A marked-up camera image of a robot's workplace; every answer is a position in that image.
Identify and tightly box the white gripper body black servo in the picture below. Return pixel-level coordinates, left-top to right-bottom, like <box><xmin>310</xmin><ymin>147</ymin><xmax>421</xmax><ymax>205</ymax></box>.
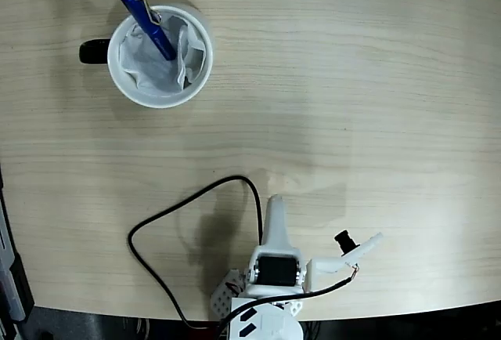
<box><xmin>245</xmin><ymin>245</ymin><xmax>309</xmax><ymax>297</ymax></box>

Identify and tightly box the blue pen gold clip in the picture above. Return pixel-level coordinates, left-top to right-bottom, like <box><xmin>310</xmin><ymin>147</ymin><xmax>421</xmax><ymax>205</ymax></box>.
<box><xmin>118</xmin><ymin>0</ymin><xmax>178</xmax><ymax>62</ymax></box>

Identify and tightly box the white crumpled tissue paper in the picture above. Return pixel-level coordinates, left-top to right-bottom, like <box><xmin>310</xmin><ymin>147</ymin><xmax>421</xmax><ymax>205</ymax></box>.
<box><xmin>117</xmin><ymin>13</ymin><xmax>207</xmax><ymax>96</ymax></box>

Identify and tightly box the black camera cable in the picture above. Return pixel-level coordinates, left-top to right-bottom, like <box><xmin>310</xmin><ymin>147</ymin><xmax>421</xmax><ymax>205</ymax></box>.
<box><xmin>127</xmin><ymin>175</ymin><xmax>359</xmax><ymax>340</ymax></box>

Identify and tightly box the white mug black handle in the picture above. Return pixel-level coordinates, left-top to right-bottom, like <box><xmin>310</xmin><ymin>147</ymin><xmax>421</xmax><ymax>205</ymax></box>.
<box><xmin>77</xmin><ymin>5</ymin><xmax>214</xmax><ymax>110</ymax></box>

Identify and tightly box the grey black rail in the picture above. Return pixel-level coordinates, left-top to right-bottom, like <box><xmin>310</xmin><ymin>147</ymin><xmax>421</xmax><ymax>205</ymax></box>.
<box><xmin>0</xmin><ymin>163</ymin><xmax>35</xmax><ymax>340</ymax></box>

